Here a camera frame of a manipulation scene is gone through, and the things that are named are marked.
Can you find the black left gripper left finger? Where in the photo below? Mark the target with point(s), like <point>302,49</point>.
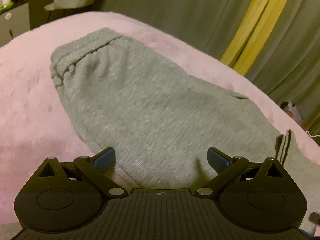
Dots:
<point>94,168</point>

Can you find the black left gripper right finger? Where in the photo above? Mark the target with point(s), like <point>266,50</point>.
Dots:
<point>228,169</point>

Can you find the grey sweatpants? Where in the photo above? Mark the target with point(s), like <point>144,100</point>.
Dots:
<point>161,121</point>

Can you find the pink plush bed blanket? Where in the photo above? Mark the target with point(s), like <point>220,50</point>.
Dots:
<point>34,124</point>

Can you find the grey-green curtain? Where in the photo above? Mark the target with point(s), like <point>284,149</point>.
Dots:
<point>286,69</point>

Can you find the grey cabinet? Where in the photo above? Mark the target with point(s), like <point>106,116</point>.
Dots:
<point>14,19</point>

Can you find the yellow curtain stripe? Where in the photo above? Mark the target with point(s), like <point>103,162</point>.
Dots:
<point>255,28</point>

